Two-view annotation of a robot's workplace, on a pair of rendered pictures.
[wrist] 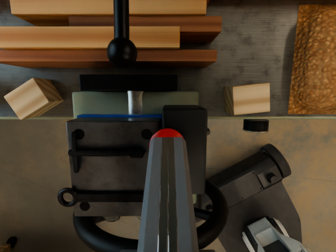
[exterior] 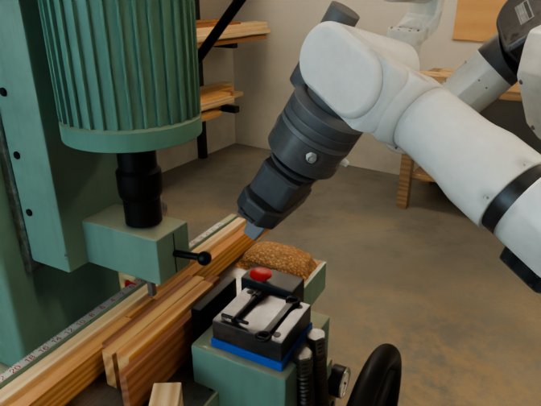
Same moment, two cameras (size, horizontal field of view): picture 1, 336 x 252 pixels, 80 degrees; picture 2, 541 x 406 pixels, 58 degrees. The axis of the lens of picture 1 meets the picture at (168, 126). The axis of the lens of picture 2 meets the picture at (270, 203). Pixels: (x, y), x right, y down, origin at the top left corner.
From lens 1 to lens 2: 0.62 m
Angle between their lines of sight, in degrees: 71
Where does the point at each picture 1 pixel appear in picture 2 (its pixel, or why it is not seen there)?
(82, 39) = (169, 316)
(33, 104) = (173, 393)
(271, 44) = not seen: hidden behind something
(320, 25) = (251, 255)
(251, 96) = not seen: hidden behind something
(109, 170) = (259, 313)
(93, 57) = (181, 322)
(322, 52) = (266, 256)
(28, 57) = (148, 352)
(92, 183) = (262, 324)
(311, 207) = not seen: outside the picture
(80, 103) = (203, 342)
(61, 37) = (157, 325)
